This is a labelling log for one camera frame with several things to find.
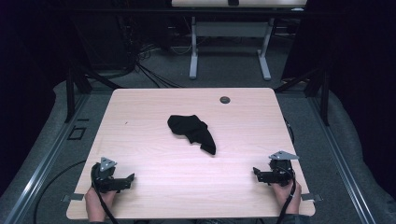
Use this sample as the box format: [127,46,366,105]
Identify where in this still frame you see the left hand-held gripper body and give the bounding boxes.
[90,157,127,194]

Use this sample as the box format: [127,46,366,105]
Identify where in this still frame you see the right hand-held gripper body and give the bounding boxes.
[262,150,300,188]

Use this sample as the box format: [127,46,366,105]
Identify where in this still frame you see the black cloth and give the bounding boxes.
[166,114,217,156]

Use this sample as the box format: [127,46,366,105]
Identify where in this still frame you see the person's right hand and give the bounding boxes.
[270,179,303,216]

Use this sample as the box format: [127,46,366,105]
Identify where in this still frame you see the person's left hand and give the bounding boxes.
[84,186,118,223]

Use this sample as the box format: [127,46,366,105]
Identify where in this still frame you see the black metal stand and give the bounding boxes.
[274,65,332,127]
[63,60,126,124]

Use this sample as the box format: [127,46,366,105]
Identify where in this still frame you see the dark curtain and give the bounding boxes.
[0,0,76,199]
[279,0,396,200]

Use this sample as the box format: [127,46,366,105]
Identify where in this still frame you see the white desk with grey legs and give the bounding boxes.
[171,0,308,81]

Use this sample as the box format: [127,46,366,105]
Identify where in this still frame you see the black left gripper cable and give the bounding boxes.
[91,164,120,224]

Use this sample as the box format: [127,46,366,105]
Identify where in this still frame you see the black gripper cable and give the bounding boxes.
[276,169,297,224]
[91,164,120,224]

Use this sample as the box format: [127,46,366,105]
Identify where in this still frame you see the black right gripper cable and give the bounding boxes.
[276,169,297,224]

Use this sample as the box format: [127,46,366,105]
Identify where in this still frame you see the grey metal table bracket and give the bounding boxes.
[300,192,324,203]
[60,192,85,203]

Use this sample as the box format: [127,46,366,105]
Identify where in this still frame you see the thin black floor cable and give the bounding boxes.
[33,159,88,224]

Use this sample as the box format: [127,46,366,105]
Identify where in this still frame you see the grey metal floor rail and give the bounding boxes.
[2,92,92,224]
[307,92,378,224]

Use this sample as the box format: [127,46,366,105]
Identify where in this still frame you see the bundle of black floor cables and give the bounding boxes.
[116,0,185,90]

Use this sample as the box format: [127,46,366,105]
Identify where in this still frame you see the black horizontal frame bar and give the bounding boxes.
[60,7,345,17]

